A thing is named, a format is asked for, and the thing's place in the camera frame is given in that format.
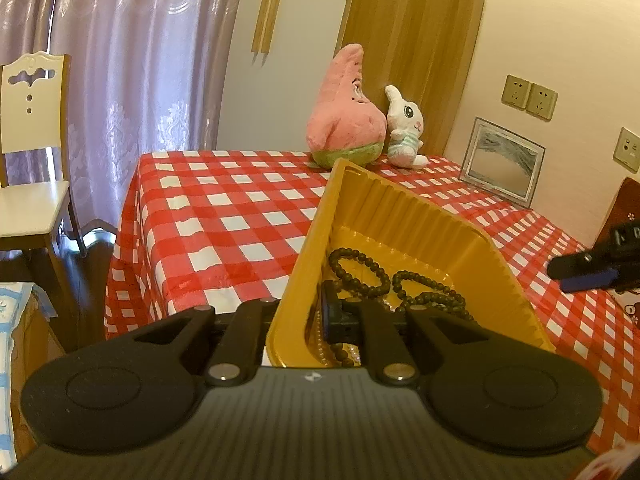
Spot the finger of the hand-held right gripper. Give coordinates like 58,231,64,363
546,244,618,281
559,267,622,294

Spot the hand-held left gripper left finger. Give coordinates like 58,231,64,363
132,299,282,387

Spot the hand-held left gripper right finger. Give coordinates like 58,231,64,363
320,280,485,387

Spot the brown bead bracelet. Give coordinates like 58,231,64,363
326,341,362,369

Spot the dark wooden bead necklace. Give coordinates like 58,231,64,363
327,246,475,323

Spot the yellow plastic tray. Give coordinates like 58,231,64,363
267,157,557,369

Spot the brown lucky cat cushion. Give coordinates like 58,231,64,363
595,177,640,333

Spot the red white checkered tablecloth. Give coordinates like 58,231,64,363
105,150,640,467

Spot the pink starfish plush toy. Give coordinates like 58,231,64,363
306,43,388,170

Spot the white bunny plush toy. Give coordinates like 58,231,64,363
384,85,430,170

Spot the cardboard box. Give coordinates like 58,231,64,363
10,290,67,441

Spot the blue white paper packet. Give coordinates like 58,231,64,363
0,282,60,466

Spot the cream wooden chair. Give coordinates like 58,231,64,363
0,52,85,262

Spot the lilac patterned curtain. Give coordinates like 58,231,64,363
0,0,249,242

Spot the beige wall socket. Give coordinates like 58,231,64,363
527,82,559,121
502,74,532,111
614,127,640,174

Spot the sand art picture frame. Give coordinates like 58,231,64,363
460,116,546,209

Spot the wooden wall panel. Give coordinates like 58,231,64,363
335,0,492,159

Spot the wooden cabinet handle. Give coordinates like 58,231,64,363
262,0,284,66
251,0,271,64

